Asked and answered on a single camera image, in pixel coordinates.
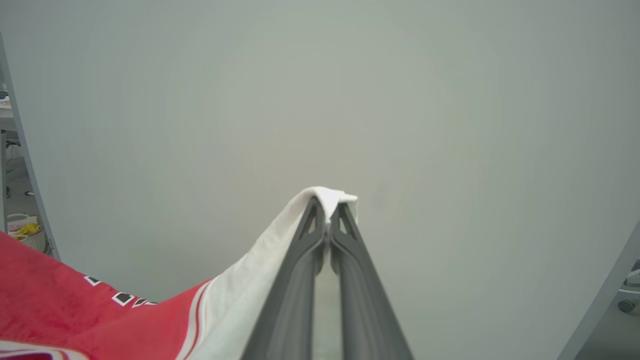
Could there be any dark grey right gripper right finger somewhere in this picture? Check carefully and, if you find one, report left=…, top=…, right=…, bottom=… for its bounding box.
left=330, top=202, right=416, bottom=360

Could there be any white woven laundry basket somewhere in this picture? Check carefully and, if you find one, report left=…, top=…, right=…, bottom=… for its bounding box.
left=6, top=214, right=48, bottom=253

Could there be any red and white sports jersey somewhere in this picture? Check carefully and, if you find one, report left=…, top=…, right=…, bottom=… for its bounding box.
left=0, top=186, right=359, bottom=360

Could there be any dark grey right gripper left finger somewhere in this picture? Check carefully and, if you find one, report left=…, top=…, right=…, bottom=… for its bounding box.
left=241, top=196, right=327, bottom=360

